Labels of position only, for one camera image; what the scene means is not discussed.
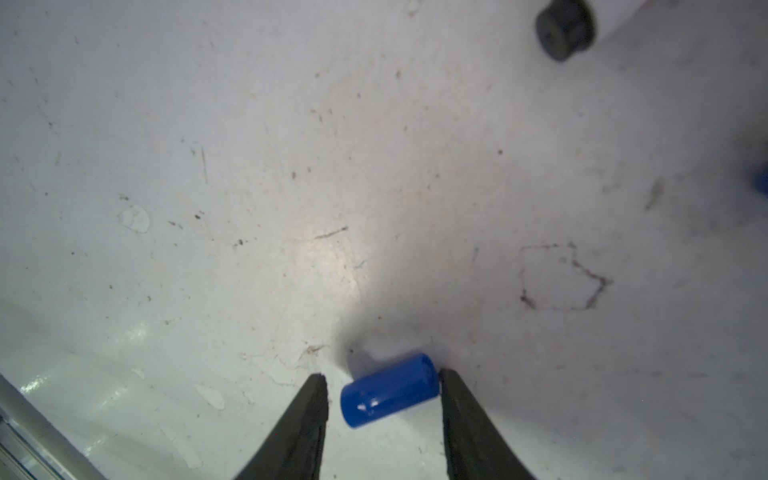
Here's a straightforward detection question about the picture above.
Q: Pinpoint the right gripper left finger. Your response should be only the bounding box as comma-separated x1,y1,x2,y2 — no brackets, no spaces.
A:
236,373,329,480

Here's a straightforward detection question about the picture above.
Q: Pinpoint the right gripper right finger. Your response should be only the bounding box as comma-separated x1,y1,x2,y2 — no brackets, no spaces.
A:
439,368,534,480

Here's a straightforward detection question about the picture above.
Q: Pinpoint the aluminium rail base frame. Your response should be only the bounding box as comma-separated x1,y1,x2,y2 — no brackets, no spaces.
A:
1,378,105,480

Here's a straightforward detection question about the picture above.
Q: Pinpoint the white marker pen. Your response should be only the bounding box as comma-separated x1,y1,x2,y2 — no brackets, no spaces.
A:
534,0,646,62
753,165,768,197

